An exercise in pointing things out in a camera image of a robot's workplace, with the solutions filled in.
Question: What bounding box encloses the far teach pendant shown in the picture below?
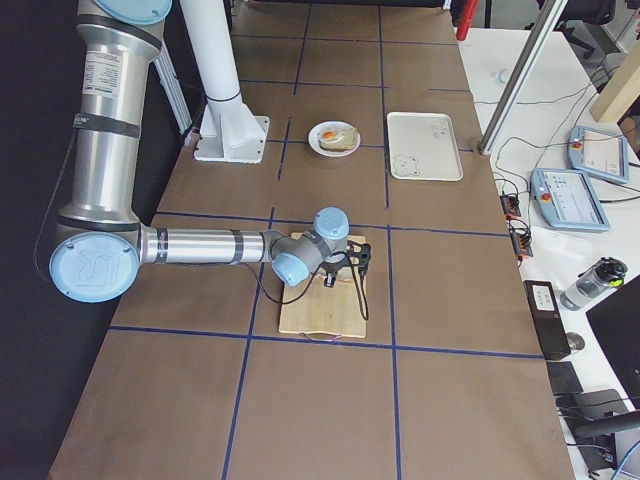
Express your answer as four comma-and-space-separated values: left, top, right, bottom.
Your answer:
567, 126, 629, 184

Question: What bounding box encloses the bread slice on plate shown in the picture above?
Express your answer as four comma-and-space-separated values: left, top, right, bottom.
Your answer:
318, 127, 358, 151

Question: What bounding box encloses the red fire extinguisher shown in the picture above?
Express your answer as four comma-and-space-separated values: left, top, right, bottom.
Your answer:
456, 0, 479, 41

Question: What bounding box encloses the wooden cutting board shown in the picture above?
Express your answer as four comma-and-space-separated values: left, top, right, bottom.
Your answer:
278, 236, 367, 339

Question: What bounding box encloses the wooden beam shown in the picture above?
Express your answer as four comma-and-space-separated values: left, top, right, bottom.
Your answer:
590, 32, 639, 123

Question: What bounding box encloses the orange black adapter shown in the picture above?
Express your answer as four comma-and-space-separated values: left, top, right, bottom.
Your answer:
499, 193, 521, 220
509, 226, 533, 261

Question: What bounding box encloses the metal cutting board handle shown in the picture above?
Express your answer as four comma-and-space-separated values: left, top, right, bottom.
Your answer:
301, 333, 343, 343

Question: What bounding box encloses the fried egg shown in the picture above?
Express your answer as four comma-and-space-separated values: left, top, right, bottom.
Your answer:
319, 129, 344, 143

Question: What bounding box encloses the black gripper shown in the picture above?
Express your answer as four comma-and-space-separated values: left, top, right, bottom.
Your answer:
321, 240, 372, 288

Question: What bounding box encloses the near orange black adapter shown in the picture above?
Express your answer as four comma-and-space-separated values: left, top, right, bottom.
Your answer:
509, 226, 533, 261

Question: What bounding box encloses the black power box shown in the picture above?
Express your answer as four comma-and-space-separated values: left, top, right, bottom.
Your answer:
523, 280, 571, 361

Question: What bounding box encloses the far orange black adapter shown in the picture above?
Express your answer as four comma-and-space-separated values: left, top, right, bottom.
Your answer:
499, 193, 521, 220

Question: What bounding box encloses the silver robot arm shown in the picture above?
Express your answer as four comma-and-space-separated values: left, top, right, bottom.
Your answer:
49, 1, 371, 303

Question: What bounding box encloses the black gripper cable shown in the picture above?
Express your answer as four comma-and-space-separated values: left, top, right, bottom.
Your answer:
245, 239, 371, 322

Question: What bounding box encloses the white round plate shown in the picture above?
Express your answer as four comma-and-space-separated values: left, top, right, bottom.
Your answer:
308, 120, 361, 157

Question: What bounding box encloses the cream bear tray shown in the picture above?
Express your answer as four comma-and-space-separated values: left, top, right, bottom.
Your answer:
387, 112, 463, 182

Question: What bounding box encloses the aluminium frame post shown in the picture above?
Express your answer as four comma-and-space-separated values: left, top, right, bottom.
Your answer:
479, 0, 568, 155

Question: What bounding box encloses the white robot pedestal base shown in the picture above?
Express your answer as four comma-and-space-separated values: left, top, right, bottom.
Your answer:
180, 0, 270, 164

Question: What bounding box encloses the clear water bottle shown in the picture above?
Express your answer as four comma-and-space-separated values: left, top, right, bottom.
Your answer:
560, 257, 628, 311

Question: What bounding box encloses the black monitor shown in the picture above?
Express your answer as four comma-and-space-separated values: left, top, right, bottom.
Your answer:
586, 277, 640, 407

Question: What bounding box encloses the near teach pendant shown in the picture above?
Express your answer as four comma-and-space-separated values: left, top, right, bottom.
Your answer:
530, 168, 610, 232

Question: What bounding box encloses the teach pendant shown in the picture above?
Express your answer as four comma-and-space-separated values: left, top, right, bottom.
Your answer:
567, 126, 629, 184
530, 168, 610, 232

